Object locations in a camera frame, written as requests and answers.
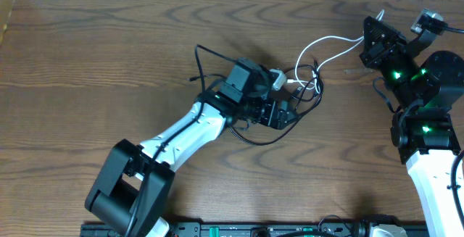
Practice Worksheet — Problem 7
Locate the black camera cable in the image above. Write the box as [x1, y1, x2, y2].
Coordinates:
[125, 43, 240, 237]
[429, 21, 464, 230]

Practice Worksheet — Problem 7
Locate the white USB cable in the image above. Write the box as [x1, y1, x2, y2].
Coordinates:
[286, 9, 386, 95]

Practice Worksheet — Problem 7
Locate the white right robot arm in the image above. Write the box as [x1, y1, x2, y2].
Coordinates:
[360, 11, 463, 236]

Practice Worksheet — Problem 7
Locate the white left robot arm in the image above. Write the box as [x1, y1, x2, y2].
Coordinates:
[85, 58, 297, 236]

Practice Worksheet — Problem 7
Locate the black left camera cable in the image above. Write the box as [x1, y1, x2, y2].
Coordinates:
[125, 43, 240, 237]

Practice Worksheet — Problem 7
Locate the black right camera cable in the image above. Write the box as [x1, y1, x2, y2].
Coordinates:
[429, 21, 464, 230]

